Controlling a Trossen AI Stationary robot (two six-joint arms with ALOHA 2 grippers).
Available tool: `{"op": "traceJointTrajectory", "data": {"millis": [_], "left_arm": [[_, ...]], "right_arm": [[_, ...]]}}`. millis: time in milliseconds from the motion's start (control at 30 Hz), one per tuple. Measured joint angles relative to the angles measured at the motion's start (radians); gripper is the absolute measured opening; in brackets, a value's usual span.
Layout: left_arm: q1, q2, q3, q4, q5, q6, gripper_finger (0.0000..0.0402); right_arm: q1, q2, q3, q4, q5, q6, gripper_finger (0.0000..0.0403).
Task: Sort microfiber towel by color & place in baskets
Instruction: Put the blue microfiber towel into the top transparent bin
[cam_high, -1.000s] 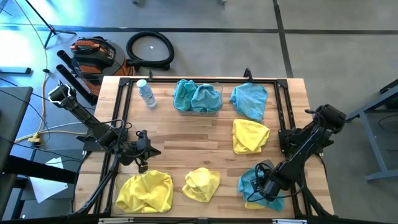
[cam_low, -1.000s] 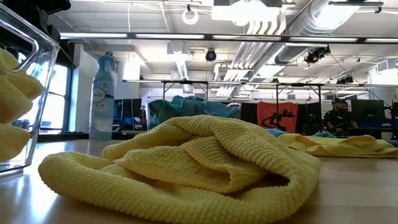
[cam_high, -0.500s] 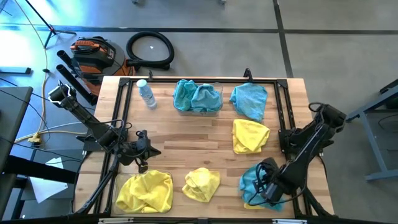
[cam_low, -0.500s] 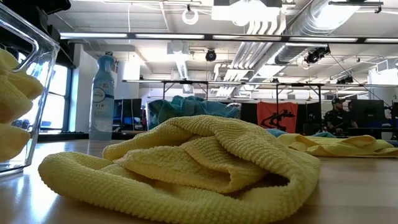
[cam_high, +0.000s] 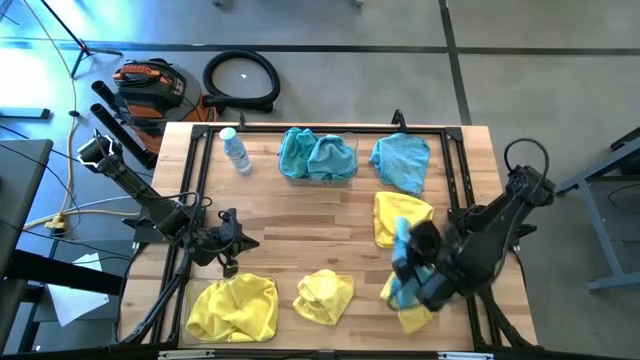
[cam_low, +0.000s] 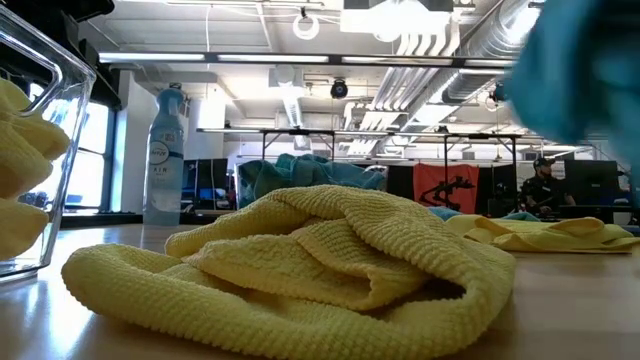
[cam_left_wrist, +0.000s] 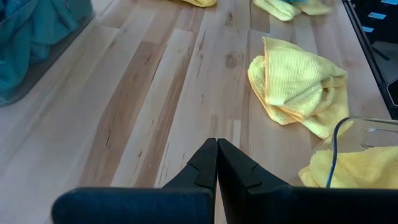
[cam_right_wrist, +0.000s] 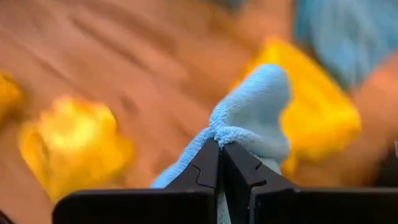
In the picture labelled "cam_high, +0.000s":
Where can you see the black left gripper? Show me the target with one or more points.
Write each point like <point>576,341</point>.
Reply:
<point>212,245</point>

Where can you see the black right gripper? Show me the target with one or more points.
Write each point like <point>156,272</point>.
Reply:
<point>425,242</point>

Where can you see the blue microfiber towel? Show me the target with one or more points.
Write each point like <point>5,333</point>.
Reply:
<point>295,152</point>
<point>332,160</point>
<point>402,235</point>
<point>400,160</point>

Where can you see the yellow microfiber towel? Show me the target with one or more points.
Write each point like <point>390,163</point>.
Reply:
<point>415,320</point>
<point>235,310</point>
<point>322,297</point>
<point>395,215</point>

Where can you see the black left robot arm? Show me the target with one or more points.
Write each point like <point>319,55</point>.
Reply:
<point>130,185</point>

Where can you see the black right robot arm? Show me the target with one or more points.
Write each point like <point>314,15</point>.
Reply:
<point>490,240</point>

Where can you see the pale blue air freshener bottle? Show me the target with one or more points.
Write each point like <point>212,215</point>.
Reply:
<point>236,152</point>

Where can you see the clear plastic basket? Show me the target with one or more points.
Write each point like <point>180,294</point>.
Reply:
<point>184,320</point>
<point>320,183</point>

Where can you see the black vacuum extension tube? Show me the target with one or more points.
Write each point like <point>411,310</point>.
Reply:
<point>107,95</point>
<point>125,137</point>

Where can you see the orange and black shop vacuum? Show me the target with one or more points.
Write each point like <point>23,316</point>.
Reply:
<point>155,95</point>

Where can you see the white paper sheet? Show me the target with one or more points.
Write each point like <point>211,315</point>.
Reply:
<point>75,300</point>

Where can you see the dark grey side table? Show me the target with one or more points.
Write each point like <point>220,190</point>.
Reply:
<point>20,190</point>

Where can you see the black tripod stand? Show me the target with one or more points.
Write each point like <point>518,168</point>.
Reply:
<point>82,46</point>

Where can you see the silver metal bracket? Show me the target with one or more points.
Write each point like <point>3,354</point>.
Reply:
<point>185,354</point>
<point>465,355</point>

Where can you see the grey metal table frame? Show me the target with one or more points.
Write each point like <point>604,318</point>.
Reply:
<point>600,235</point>

